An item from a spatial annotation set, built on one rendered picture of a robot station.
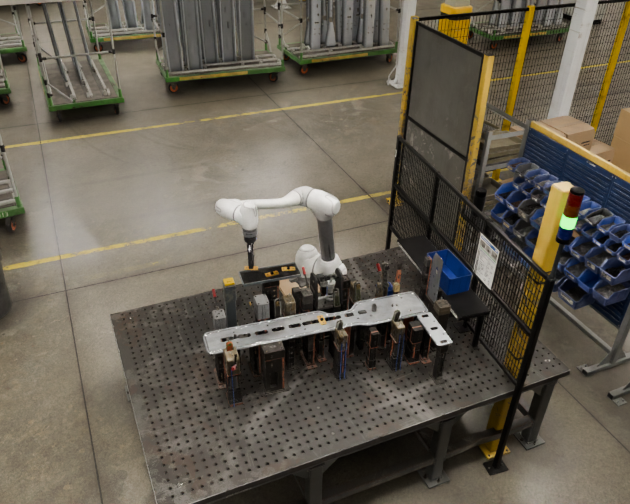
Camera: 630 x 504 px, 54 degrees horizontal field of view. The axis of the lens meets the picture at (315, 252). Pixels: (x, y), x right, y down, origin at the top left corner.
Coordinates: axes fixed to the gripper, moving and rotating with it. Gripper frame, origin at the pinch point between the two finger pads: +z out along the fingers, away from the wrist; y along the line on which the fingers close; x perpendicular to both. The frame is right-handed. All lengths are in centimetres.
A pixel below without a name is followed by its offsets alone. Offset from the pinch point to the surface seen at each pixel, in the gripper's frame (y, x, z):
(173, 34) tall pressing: -666, -181, 50
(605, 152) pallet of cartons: -285, 340, 52
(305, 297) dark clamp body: 8.8, 33.6, 18.9
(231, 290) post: 8.9, -11.6, 14.9
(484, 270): -1, 143, 2
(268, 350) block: 52, 14, 23
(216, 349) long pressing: 49, -16, 26
